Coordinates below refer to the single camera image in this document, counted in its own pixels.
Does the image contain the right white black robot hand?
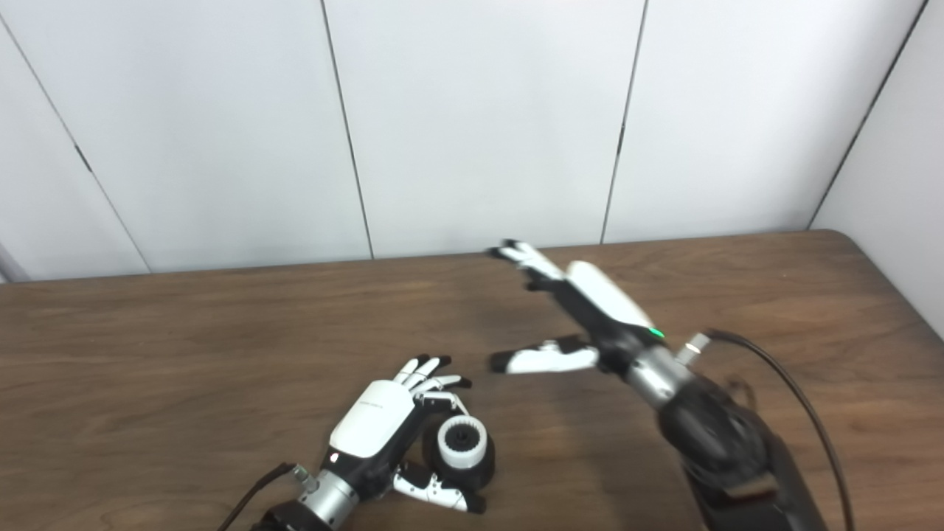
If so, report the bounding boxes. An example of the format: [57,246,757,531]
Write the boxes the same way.
[487,240,668,375]

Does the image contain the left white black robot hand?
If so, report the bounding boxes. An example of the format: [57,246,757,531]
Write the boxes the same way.
[321,355,487,513]

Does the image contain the white toothed plastic ring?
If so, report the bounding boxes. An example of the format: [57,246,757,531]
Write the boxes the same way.
[437,415,488,471]

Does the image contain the round black plastic part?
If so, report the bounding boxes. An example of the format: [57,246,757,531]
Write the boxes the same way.
[422,424,496,491]

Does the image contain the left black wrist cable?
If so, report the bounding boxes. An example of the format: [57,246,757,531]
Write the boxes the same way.
[215,462,296,531]

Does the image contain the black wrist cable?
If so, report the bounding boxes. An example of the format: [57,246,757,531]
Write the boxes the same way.
[678,330,856,531]
[215,462,296,531]

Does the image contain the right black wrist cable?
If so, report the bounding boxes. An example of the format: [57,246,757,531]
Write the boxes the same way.
[678,330,856,531]

